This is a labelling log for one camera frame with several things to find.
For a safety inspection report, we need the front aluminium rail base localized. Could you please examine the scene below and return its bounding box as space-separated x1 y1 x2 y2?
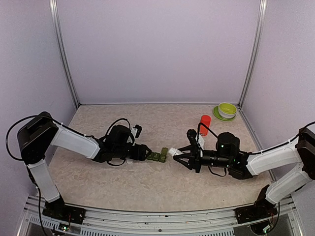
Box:
14 195 305 236

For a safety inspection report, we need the orange pill bottle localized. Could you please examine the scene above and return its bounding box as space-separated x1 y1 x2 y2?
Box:
200 115 211 136

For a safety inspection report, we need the green plate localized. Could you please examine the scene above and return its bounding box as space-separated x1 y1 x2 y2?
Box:
213 106 236 121

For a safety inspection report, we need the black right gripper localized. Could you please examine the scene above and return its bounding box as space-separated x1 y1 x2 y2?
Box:
174 144 232 173

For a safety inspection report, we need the aluminium frame post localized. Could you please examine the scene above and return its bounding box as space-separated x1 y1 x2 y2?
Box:
238 0 268 110
49 0 81 109

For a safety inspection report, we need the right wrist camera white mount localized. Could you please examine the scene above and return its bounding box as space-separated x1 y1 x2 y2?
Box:
187 129 204 149

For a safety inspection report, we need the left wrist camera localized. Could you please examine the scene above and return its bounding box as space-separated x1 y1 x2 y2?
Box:
131 124 142 139

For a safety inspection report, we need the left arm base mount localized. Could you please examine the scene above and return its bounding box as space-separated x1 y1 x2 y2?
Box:
42 197 86 225

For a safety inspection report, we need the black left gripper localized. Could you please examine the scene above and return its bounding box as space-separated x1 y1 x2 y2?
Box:
114 144 152 161

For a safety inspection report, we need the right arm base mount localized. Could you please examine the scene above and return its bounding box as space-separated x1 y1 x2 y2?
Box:
234 185 278 224

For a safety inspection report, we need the left aluminium frame post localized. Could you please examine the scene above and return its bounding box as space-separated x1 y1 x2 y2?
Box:
49 0 81 109

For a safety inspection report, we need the right aluminium frame post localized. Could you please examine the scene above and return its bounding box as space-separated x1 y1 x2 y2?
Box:
238 0 268 110

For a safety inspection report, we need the green pill organizer box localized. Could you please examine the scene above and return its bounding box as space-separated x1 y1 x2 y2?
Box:
151 147 168 163

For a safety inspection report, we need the white bowl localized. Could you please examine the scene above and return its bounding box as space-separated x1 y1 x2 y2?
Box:
218 108 237 119

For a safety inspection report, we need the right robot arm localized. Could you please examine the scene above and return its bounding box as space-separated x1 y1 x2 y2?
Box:
168 125 315 218

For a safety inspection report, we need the small white pill bottle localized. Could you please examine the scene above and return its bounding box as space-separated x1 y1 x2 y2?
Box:
168 147 183 157

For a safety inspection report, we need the lime green bowl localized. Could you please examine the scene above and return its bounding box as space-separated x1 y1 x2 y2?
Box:
218 103 237 115

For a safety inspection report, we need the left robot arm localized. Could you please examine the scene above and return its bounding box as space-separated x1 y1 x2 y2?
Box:
5 112 152 219

